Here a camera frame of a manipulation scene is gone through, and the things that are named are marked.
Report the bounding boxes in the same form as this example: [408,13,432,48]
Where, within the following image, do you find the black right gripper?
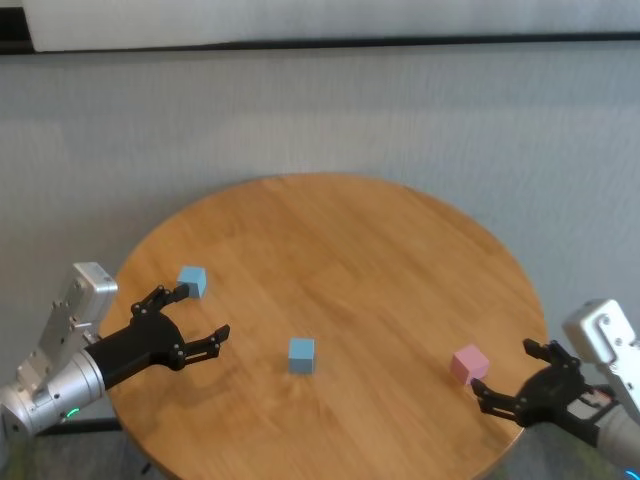
[469,338,615,449]

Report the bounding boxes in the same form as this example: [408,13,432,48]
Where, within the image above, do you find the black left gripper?
[82,281,232,391]

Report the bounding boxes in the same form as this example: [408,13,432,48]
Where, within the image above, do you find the pink cube block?
[450,343,490,386]

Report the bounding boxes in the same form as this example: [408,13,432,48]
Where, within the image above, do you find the light blue cube block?
[176,265,208,300]
[288,337,317,376]

